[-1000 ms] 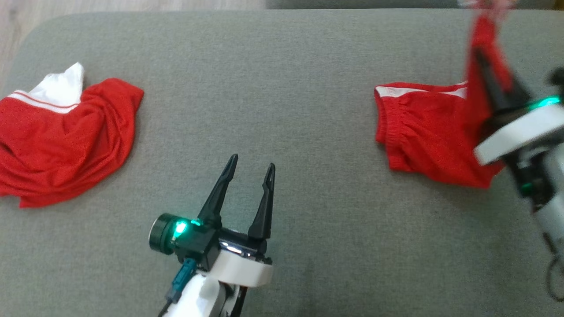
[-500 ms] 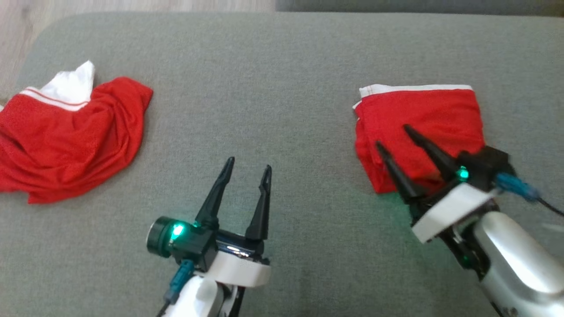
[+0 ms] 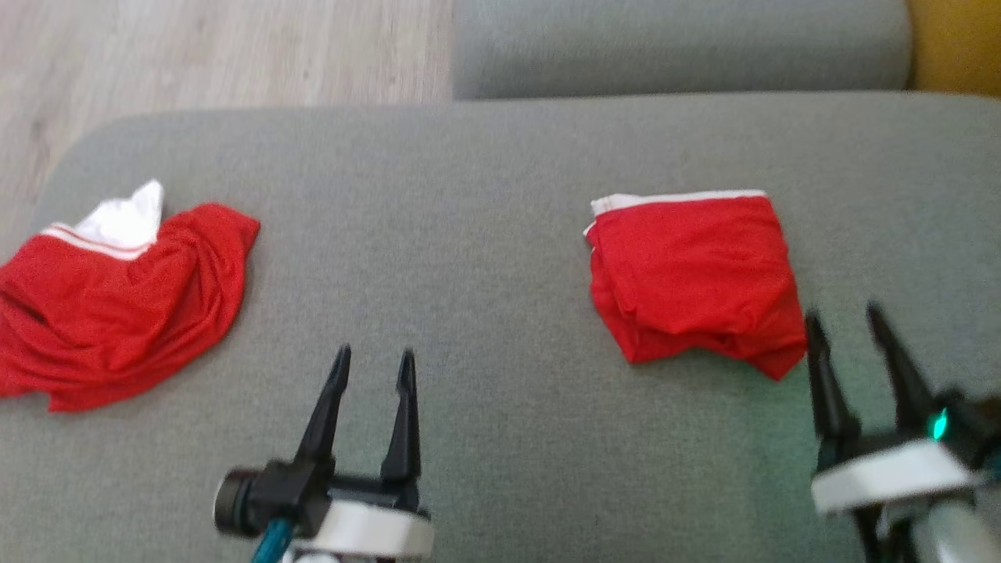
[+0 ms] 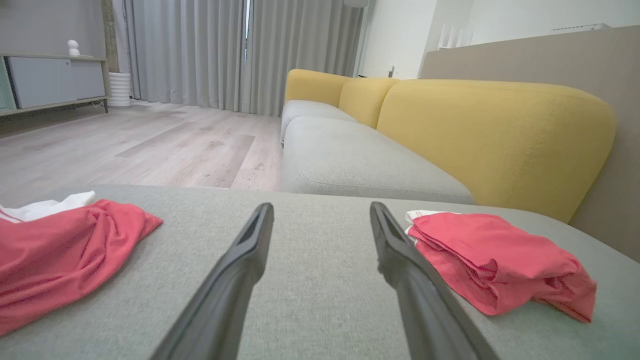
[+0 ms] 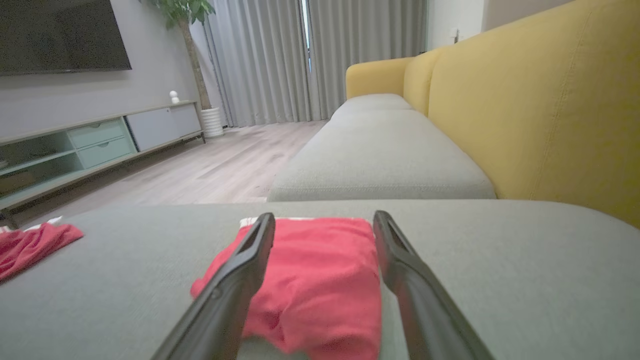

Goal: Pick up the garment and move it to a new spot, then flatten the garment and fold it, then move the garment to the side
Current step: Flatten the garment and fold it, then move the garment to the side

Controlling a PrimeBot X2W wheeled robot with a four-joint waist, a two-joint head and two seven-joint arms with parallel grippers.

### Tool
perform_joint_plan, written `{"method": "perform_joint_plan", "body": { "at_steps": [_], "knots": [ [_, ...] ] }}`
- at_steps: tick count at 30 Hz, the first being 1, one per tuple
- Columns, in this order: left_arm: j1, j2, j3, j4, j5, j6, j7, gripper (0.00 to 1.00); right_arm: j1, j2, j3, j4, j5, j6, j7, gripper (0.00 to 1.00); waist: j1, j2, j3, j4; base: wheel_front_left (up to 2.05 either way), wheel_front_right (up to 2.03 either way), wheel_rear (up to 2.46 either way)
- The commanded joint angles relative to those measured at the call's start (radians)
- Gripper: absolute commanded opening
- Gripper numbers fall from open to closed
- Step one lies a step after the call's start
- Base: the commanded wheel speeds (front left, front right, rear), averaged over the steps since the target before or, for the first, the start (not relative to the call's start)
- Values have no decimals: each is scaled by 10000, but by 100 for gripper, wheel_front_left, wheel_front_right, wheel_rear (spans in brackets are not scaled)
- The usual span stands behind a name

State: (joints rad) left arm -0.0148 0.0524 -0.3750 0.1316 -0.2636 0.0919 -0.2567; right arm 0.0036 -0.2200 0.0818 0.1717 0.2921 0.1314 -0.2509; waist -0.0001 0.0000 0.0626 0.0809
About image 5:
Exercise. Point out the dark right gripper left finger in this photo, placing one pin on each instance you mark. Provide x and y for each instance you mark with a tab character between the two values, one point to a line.
225	300

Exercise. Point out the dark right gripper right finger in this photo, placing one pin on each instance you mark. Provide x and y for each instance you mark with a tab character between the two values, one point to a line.
425	310

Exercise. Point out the red basketball jersey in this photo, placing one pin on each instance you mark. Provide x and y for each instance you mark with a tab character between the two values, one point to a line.
320	285

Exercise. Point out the large grey sofa seat cushion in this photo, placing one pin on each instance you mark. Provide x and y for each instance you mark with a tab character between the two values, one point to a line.
500	280

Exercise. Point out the white ribbed plant pot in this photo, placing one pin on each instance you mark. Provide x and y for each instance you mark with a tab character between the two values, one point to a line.
212	122

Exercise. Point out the grey cabinet door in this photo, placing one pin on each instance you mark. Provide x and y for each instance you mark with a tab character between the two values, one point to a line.
162	126

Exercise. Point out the mint green cabinet drawer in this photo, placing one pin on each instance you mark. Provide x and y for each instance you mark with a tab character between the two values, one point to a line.
107	152
97	132

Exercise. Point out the small white figurine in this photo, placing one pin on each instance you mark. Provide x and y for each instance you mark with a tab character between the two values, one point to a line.
174	97

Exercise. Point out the small grey sofa seat cushion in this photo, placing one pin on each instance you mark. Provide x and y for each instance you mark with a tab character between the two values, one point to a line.
372	102

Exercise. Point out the long low tv cabinet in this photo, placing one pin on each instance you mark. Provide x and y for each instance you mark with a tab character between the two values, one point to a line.
50	170

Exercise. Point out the small yellow sofa backrest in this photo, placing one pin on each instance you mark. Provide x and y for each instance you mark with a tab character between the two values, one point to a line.
420	80

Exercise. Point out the yellow sofa armrest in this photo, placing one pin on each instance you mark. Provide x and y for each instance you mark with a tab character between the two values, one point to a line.
375	75

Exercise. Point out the indoor tree plant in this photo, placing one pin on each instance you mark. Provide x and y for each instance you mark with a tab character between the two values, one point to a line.
192	55

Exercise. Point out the white wall switch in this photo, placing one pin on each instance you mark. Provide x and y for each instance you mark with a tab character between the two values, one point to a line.
455	36

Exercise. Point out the black wall television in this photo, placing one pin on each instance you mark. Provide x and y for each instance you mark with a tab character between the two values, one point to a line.
55	35

